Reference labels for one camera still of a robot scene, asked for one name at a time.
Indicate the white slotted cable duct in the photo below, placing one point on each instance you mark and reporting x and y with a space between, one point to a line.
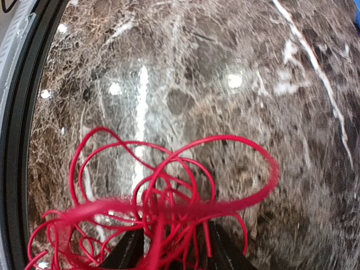
15 27

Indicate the black front rail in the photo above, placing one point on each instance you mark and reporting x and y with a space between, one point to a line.
16 122

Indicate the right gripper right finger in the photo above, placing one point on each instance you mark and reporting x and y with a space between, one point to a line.
225 253

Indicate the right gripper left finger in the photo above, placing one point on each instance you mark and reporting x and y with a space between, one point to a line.
127 253

